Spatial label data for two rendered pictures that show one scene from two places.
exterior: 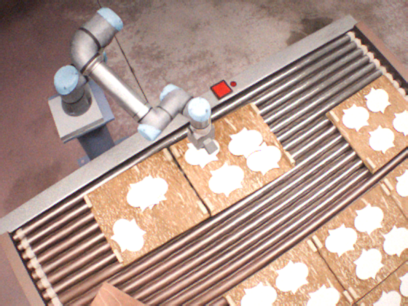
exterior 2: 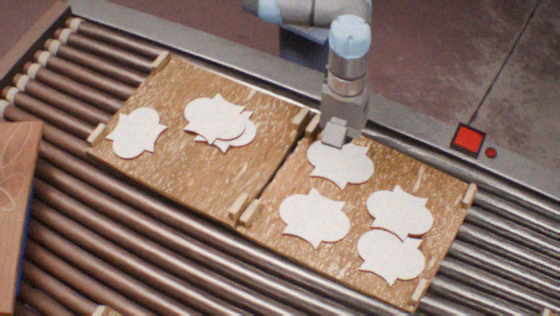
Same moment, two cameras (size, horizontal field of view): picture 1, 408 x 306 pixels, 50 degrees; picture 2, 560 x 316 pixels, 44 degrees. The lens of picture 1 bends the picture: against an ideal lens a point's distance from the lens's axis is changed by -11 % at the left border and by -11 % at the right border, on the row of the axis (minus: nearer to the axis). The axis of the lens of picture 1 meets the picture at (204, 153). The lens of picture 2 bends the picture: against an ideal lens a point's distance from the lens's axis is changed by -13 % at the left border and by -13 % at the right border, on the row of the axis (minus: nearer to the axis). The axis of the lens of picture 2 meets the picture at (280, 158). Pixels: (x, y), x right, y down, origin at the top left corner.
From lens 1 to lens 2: 0.97 m
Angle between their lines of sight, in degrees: 32
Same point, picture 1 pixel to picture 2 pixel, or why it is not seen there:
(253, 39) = not seen: outside the picture
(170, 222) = (188, 176)
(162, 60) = (514, 145)
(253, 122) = (446, 208)
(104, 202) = (172, 81)
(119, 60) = (474, 94)
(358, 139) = not seen: outside the picture
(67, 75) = not seen: outside the picture
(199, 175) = (296, 179)
